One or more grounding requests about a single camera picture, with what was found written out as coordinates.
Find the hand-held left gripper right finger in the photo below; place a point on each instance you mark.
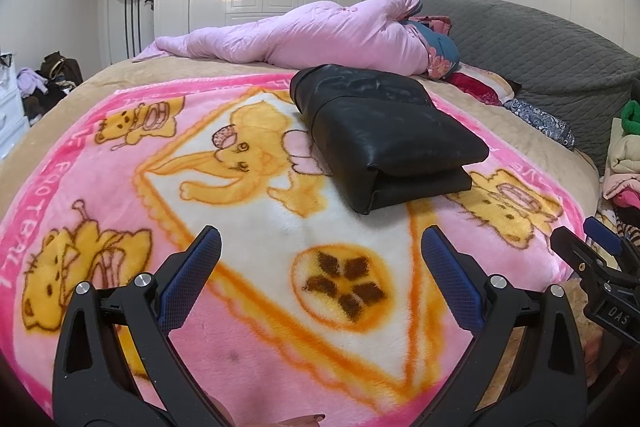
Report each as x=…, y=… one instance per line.
x=452, y=279

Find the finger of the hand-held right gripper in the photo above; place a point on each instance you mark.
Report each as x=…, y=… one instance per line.
x=607, y=239
x=577, y=257

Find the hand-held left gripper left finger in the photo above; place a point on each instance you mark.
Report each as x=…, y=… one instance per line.
x=189, y=279

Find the black leather jacket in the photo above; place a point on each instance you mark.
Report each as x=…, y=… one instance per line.
x=390, y=137

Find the pile of folded clothes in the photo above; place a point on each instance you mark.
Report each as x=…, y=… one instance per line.
x=622, y=162

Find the pile of dark clothes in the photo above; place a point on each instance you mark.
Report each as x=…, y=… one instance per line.
x=45, y=102

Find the person's left hand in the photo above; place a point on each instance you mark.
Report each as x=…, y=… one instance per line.
x=300, y=421

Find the pink cartoon printed blanket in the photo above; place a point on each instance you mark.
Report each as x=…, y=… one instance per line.
x=280, y=232

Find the dark blue patterned cloth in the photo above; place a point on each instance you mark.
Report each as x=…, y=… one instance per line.
x=542, y=124

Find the red patterned cloth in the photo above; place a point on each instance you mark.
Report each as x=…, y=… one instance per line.
x=480, y=89

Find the grey quilted headboard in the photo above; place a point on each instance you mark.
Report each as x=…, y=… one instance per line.
x=540, y=47

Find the blue floral pillow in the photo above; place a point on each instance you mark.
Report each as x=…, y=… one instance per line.
x=440, y=52

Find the white drawer cabinet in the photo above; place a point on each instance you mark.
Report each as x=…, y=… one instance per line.
x=12, y=112

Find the dark brown bag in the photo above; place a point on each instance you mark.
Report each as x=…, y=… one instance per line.
x=62, y=69

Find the lilac cloth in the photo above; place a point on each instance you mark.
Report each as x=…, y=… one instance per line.
x=32, y=81

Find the white door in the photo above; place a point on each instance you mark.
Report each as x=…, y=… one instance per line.
x=112, y=32

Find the pink quilt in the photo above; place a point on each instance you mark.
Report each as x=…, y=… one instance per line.
x=310, y=32

